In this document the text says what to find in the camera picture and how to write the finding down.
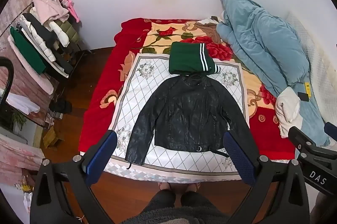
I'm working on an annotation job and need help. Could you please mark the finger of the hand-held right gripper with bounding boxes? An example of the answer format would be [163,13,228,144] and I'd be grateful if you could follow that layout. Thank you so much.
[324,122,337,141]
[288,126,317,158]

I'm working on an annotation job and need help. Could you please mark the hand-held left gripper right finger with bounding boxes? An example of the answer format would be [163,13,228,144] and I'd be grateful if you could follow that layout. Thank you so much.
[223,131,310,224]

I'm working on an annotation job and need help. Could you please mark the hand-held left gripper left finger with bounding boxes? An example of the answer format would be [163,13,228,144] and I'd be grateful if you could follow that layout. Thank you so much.
[30,130,118,224]

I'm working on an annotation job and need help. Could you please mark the black leather jacket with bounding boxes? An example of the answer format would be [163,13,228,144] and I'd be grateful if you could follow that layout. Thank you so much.
[125,74,250,170]

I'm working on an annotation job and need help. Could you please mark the person's right forearm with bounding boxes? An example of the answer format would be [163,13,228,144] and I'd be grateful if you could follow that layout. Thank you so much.
[312,188,337,224]

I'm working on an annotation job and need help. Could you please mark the metal clothes rack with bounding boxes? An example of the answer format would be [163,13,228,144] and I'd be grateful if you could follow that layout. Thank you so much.
[0,0,91,130]

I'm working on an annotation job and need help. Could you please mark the white fleece garment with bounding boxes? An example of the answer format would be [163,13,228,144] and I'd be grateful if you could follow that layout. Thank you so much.
[275,86,303,139]

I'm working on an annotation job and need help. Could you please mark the cardboard box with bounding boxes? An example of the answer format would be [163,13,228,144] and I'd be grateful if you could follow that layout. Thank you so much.
[43,127,65,149]

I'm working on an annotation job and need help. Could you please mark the black shoes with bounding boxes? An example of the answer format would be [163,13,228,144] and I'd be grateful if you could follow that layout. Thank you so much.
[49,101,72,114]

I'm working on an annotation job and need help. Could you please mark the white floral patterned cloth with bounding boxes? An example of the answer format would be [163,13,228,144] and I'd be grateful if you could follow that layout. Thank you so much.
[104,53,250,183]

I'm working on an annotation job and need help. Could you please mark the person's grey fleece legs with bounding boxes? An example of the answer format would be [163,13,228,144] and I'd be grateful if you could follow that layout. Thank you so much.
[123,189,228,224]

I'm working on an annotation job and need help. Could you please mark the red floral blanket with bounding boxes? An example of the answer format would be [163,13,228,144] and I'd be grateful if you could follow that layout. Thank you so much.
[78,18,297,161]

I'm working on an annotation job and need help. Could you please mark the green plant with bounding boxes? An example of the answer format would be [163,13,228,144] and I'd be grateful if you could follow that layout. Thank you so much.
[11,111,27,133]

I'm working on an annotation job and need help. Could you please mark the light blue quilt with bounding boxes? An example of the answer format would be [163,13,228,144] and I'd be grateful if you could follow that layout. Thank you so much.
[216,0,333,148]

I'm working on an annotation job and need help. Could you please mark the green sweater with white stripes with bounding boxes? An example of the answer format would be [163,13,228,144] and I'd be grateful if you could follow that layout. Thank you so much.
[168,42,221,76]

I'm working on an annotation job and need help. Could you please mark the brown garment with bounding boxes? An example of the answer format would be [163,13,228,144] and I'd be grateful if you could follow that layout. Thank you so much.
[195,20,224,44]

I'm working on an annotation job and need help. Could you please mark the dark green garment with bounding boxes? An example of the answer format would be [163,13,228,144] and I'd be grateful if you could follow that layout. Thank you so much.
[10,26,47,75]

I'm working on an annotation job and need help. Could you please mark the olive down jacket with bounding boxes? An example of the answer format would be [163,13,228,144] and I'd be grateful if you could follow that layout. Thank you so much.
[54,19,80,43]

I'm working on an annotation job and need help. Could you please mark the white down jacket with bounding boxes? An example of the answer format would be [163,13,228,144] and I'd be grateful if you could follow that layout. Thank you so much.
[43,19,70,47]

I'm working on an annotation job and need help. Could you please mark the black hanging garment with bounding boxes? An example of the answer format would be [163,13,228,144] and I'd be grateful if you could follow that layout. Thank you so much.
[22,12,75,75]

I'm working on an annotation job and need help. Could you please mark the small white cloth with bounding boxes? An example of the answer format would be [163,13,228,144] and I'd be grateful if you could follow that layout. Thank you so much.
[199,16,219,25]

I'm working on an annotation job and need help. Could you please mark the bright pink hanging item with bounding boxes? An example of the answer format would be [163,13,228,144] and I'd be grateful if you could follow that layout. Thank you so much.
[63,0,81,24]

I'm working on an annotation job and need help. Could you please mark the pink fleece garment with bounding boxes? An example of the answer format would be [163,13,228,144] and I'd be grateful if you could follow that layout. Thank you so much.
[32,0,70,22]

